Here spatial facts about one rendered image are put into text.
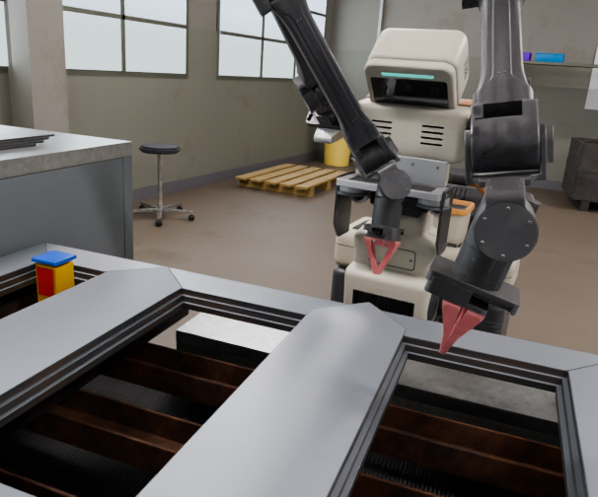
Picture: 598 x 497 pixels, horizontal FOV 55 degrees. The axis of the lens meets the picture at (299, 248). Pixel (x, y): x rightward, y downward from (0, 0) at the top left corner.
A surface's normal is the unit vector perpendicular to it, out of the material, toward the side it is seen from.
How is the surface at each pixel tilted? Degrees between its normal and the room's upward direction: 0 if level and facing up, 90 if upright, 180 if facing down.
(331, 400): 0
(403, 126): 98
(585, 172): 90
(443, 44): 42
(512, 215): 89
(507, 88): 36
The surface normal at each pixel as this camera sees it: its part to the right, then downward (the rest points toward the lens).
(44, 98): 0.89, 0.19
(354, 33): -0.45, 0.24
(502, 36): -0.27, -0.65
